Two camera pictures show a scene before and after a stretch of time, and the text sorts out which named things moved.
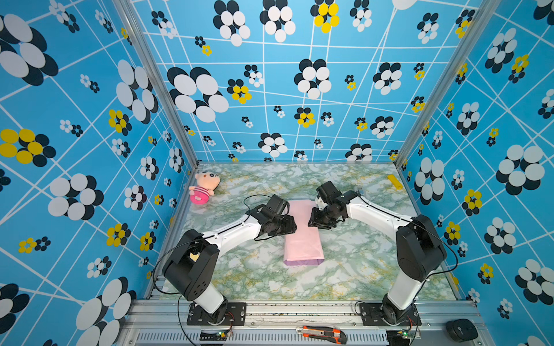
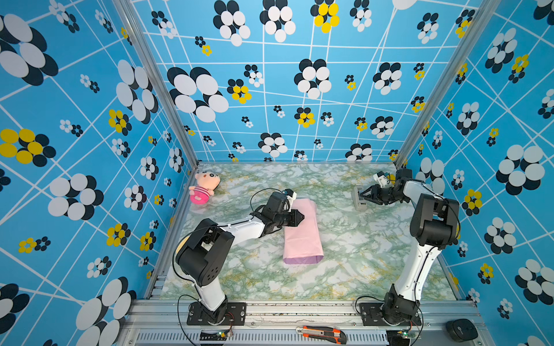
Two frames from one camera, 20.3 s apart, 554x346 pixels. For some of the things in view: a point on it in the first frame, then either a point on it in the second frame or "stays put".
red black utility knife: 328,334 stays put
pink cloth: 304,246 stays put
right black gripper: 314,222 to 374,195
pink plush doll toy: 207,183 stays put
